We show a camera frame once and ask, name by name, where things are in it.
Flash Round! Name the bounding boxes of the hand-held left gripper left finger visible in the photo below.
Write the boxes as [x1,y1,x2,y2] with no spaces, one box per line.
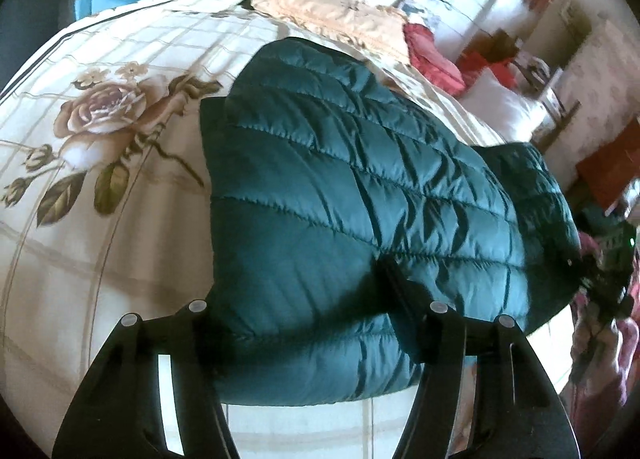
[50,300,241,459]

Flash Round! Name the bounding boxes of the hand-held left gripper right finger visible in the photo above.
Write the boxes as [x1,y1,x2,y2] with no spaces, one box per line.
[380,256,583,459]

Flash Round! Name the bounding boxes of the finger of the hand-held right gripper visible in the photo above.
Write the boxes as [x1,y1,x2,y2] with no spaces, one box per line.
[567,251,598,290]

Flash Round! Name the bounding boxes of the dark green puffer jacket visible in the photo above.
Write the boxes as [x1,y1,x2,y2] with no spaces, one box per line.
[200,37,583,407]

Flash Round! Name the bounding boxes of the person's pink patterned clothing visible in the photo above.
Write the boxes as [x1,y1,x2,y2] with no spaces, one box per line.
[557,234,640,445]

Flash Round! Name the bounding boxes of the wooden chair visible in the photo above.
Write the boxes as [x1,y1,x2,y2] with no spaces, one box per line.
[515,54,583,150]

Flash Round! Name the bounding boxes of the floral checked bed sheet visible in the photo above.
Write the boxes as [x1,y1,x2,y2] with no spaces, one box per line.
[0,0,576,459]

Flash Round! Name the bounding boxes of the white pillow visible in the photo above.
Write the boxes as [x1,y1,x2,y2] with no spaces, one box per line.
[460,71,548,142]

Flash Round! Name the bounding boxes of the red cloth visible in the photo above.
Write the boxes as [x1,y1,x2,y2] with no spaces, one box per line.
[457,51,516,87]

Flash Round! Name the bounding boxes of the red pillow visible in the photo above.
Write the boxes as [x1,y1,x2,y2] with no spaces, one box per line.
[402,23,468,97]

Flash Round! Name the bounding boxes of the beige fringed pillow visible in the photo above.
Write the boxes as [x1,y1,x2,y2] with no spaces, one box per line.
[247,0,413,62]

